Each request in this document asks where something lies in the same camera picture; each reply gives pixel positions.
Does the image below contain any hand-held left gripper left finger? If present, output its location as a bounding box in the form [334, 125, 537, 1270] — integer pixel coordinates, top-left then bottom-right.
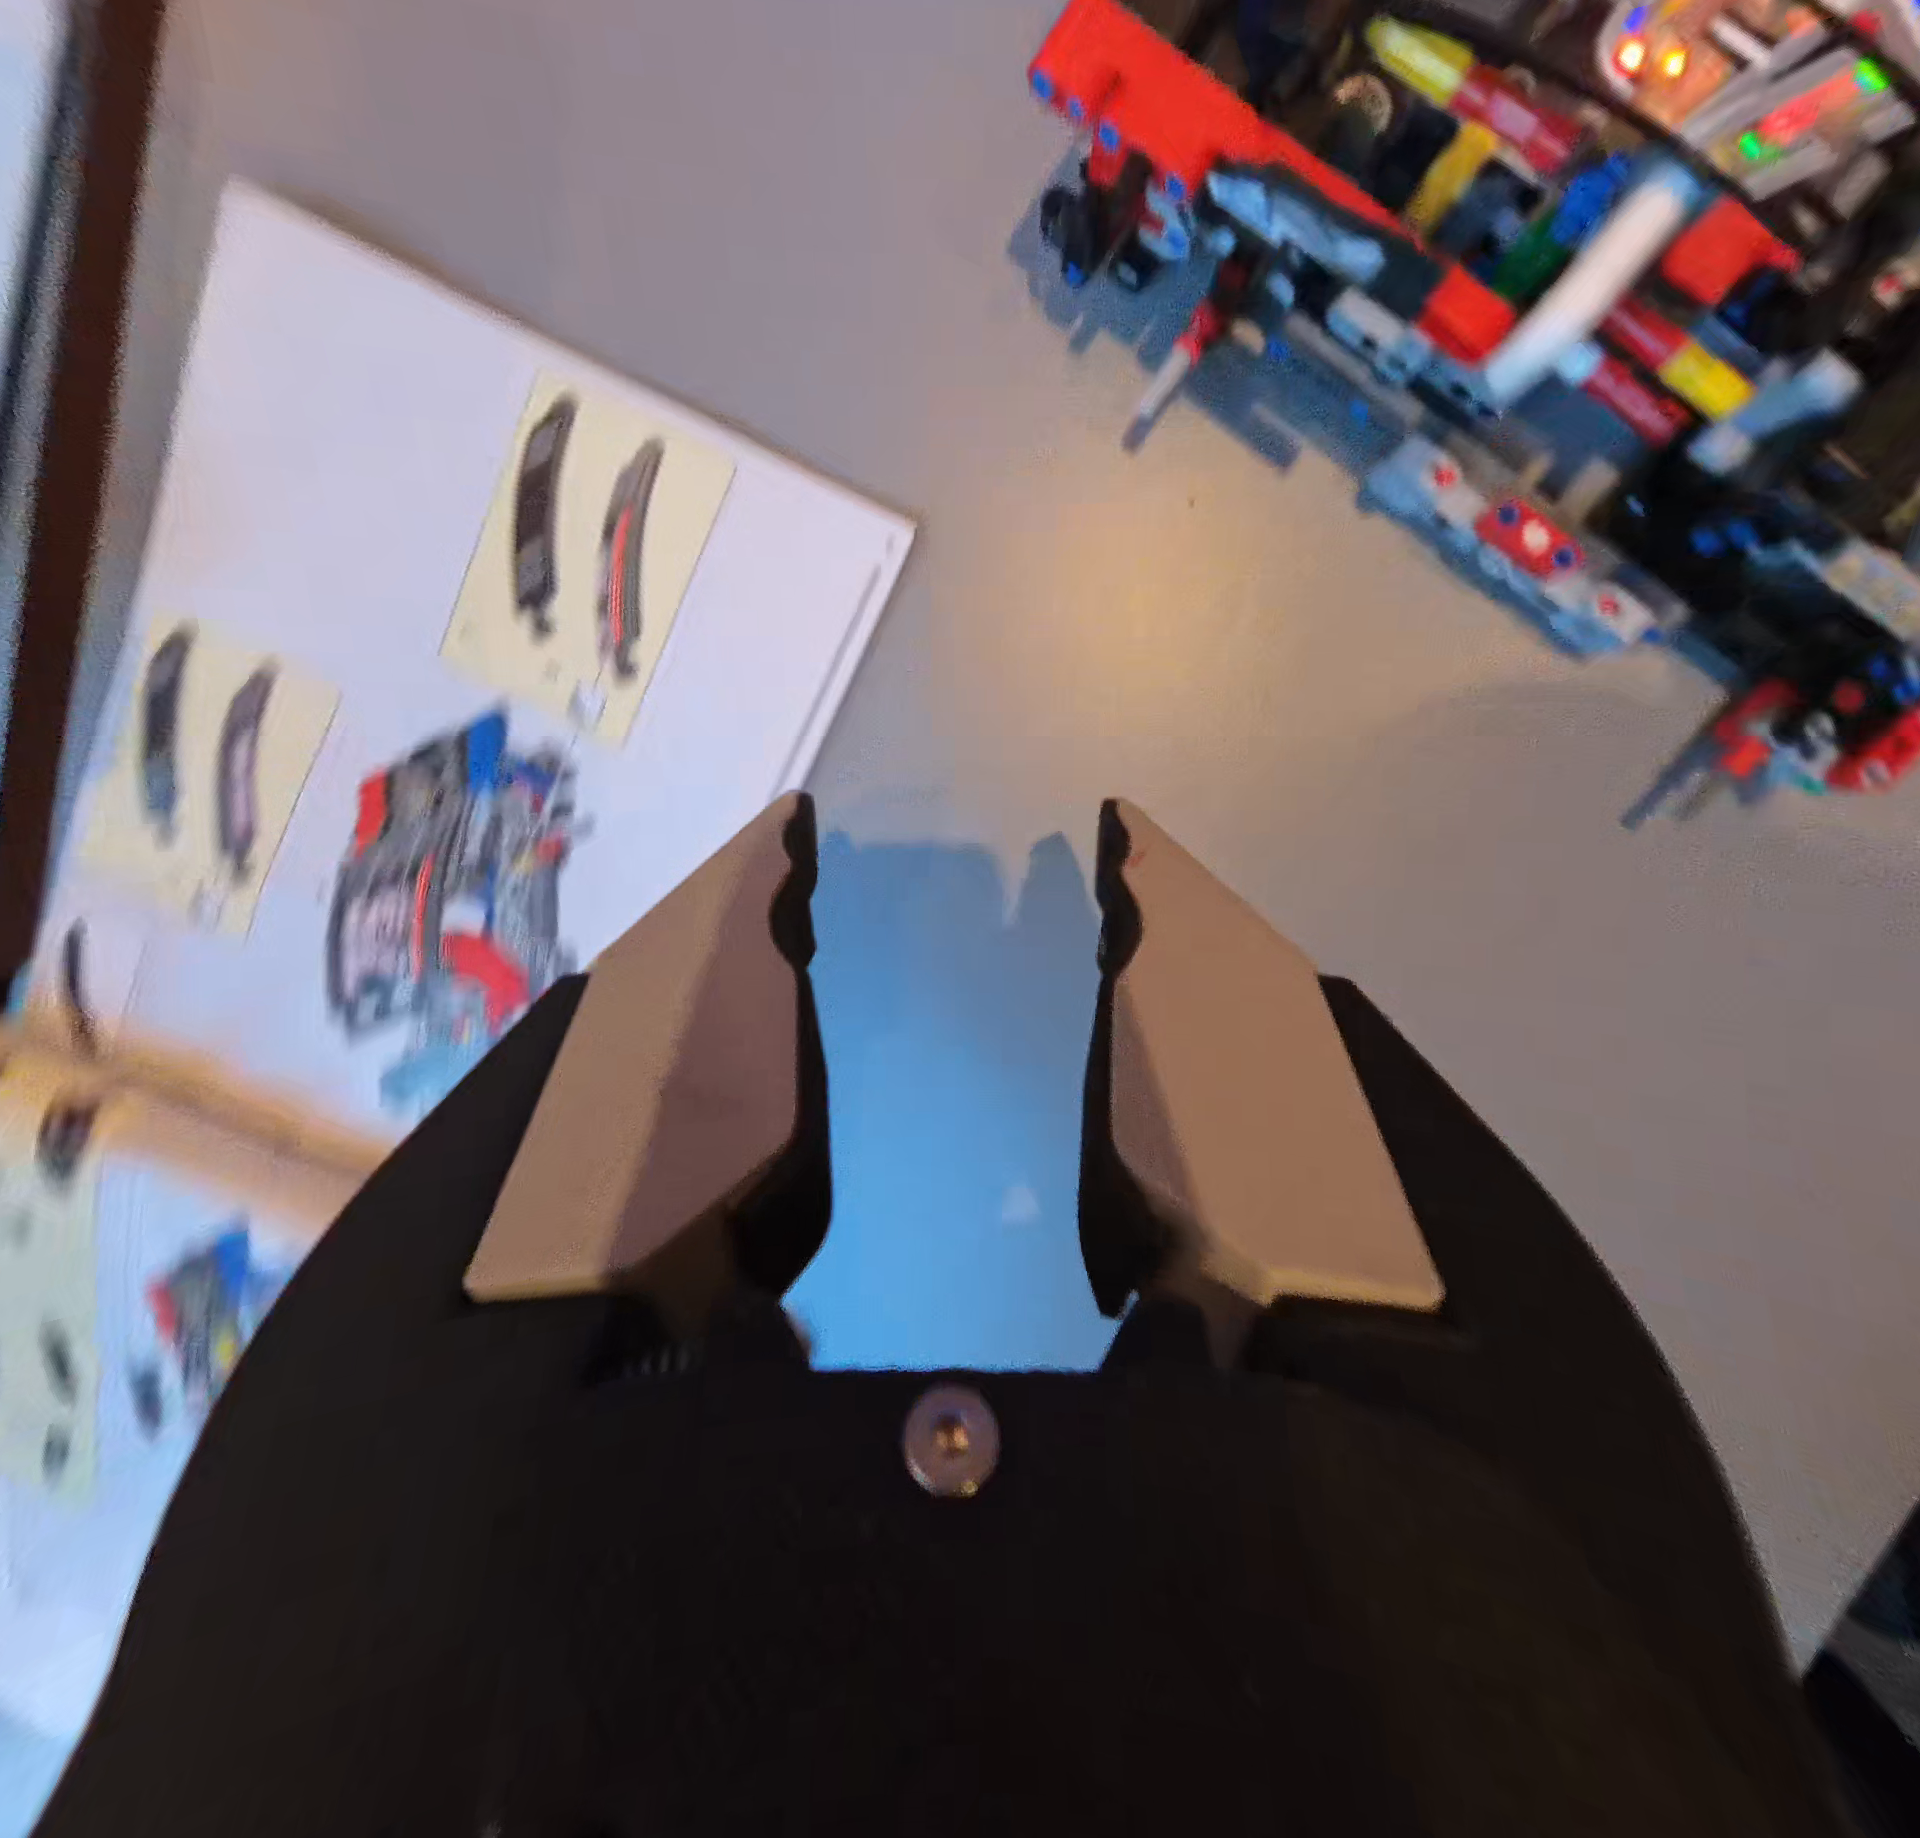
[464, 792, 833, 1306]

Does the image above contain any grey desk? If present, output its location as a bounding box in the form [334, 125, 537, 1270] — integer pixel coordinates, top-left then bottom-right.
[0, 0, 1920, 1682]

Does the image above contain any toy brick car assembly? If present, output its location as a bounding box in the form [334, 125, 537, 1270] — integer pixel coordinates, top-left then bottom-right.
[1026, 0, 1920, 422]

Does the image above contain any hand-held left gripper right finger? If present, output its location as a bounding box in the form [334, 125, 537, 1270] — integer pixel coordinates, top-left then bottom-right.
[1079, 800, 1447, 1372]

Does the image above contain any toy brick car front chassis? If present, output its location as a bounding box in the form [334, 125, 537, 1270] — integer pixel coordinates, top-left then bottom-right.
[1350, 369, 1920, 836]

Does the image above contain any open instruction booklet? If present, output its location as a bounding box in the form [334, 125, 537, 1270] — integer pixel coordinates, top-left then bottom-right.
[0, 180, 919, 1736]

